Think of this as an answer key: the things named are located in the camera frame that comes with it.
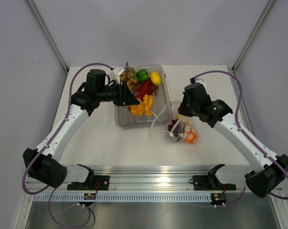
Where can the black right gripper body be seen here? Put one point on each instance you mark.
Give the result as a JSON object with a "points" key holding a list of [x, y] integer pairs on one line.
{"points": [[187, 109]]}

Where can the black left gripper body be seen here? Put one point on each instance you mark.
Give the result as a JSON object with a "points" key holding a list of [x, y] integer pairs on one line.
{"points": [[116, 94]]}

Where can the yellow banana bunch toy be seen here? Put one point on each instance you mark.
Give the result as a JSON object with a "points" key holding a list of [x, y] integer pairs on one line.
{"points": [[144, 108]]}

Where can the clear dotted zip top bag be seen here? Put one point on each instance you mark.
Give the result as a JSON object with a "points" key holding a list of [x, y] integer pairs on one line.
{"points": [[166, 115]]}

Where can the dark red grape bunch toy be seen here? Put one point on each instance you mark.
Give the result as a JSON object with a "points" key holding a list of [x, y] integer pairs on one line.
{"points": [[175, 131]]}

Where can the yellow lemon toy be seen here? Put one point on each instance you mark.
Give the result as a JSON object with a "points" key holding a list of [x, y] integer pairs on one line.
{"points": [[155, 78]]}

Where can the orange fruit toy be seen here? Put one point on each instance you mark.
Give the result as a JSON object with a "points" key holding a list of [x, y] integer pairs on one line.
{"points": [[191, 137]]}

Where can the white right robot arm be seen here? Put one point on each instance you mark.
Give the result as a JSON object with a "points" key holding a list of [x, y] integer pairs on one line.
{"points": [[267, 169]]}

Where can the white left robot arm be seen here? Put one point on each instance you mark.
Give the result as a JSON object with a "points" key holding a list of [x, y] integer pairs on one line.
{"points": [[43, 162]]}

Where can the clear plastic food tray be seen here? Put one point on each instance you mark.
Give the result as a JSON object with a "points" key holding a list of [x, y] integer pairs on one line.
{"points": [[124, 118]]}

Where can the green grape bunch toy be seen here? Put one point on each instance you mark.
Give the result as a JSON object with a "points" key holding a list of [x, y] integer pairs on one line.
{"points": [[129, 76]]}

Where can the red lobster toy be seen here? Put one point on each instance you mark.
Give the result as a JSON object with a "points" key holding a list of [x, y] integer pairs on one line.
{"points": [[146, 87]]}

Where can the green bell pepper toy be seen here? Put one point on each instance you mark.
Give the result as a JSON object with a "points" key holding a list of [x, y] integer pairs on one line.
{"points": [[142, 75]]}

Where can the green scallion toy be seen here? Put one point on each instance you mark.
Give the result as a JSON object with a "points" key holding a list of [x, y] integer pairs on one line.
{"points": [[156, 116]]}

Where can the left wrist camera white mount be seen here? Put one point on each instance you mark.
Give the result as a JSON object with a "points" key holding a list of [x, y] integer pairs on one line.
{"points": [[116, 73]]}

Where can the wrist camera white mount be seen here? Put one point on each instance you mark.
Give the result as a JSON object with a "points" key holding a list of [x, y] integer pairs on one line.
{"points": [[116, 73], [201, 81]]}

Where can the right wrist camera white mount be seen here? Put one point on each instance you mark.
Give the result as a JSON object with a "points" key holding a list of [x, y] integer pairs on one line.
{"points": [[201, 81]]}

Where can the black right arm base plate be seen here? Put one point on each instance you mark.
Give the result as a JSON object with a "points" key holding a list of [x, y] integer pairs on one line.
{"points": [[209, 182]]}

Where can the aluminium mounting rail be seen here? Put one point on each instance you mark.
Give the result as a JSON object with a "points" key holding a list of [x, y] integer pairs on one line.
{"points": [[149, 178]]}

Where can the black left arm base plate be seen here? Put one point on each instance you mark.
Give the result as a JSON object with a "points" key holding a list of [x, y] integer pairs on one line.
{"points": [[103, 182]]}

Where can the left aluminium frame post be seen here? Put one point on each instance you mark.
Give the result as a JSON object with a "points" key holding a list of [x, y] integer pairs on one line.
{"points": [[46, 33]]}

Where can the aluminium frame post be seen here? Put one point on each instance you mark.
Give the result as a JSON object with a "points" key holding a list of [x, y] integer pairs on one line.
{"points": [[46, 33], [254, 33]]}

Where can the right aluminium frame post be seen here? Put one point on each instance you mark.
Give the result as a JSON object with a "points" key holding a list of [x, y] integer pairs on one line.
{"points": [[254, 33]]}

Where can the white slotted cable duct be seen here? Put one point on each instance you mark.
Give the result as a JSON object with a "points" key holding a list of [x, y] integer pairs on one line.
{"points": [[125, 197]]}

